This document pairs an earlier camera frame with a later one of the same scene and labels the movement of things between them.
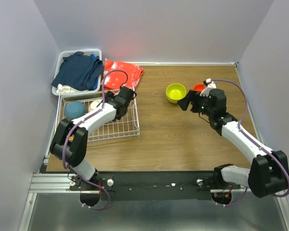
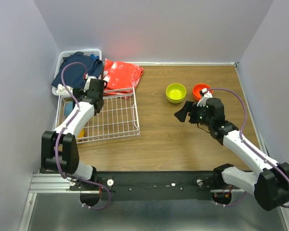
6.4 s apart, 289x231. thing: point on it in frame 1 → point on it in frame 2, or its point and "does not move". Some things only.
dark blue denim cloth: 78,71 does not move
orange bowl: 199,87 does not move
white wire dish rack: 70,106 does not move
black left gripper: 110,95 → 76,93
